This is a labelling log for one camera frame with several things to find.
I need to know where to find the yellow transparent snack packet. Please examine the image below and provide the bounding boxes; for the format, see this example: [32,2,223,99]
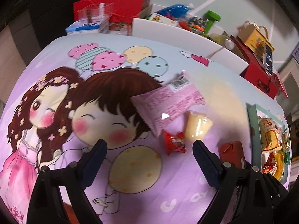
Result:
[273,150,285,181]

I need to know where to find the cream orange egg roll packet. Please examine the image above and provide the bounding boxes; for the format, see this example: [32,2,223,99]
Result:
[258,117,282,152]

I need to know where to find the small green white snack packet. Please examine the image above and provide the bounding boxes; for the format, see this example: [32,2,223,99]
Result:
[282,131,291,152]

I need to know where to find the red snack packet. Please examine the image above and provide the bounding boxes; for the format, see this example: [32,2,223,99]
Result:
[261,152,277,175]

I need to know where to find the dark green snack packet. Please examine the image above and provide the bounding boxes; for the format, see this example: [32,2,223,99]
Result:
[284,151,291,165]

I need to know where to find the red white box snack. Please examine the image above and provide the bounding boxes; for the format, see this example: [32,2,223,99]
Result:
[218,141,246,169]

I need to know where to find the teal rimmed white tray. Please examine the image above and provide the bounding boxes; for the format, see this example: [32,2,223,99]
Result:
[247,104,290,185]

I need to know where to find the pale yellow cake packet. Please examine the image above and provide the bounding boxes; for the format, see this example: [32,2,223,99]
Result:
[184,111,213,142]

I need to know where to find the small red candy packet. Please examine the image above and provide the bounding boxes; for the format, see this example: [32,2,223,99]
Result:
[163,131,187,156]

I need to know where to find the red gift box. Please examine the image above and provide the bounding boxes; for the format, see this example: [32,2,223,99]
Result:
[230,36,289,99]

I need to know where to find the pink snack packet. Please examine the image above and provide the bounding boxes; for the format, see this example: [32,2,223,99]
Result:
[131,71,206,137]

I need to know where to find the cartoon printed tablecloth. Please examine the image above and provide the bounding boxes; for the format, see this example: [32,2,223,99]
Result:
[1,34,288,223]

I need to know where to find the smartphone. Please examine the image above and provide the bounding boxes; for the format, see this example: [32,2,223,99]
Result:
[263,44,273,76]

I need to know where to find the green dumbbell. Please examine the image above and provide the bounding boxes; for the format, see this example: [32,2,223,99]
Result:
[205,10,221,34]

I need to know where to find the blue white tissue box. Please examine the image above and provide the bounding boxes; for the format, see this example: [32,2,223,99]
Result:
[65,21,109,35]

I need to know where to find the white cardboard box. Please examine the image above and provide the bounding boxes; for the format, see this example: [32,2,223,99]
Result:
[132,5,248,75]

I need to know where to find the clear plastic container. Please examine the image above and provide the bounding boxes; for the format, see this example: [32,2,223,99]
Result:
[77,3,113,23]

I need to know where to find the large red flat box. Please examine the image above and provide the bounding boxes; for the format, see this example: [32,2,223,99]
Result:
[73,0,150,24]

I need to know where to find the yellow carton with handle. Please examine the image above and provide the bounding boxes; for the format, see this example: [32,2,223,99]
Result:
[238,21,275,53]

